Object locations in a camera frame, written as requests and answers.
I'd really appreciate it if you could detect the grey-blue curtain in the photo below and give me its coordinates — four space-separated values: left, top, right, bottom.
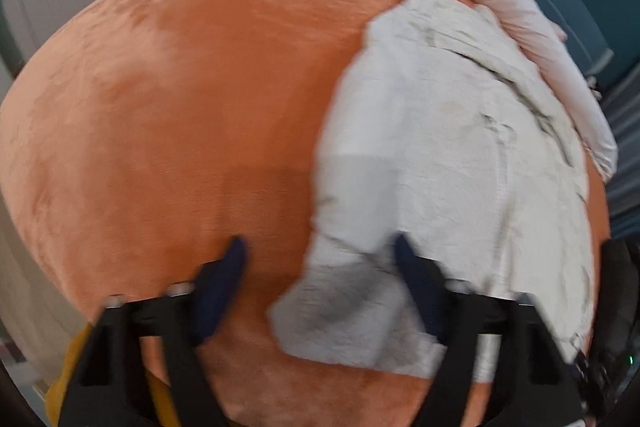
597 72 640 238

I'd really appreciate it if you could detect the orange plush blanket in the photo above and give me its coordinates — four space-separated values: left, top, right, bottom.
0 0 613 427

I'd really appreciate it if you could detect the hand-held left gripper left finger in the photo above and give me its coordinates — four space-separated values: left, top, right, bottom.
60 236 247 427

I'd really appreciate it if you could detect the white duvet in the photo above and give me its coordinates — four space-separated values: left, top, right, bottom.
267 0 601 383

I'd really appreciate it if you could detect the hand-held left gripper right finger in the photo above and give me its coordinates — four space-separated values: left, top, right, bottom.
395 233 587 427

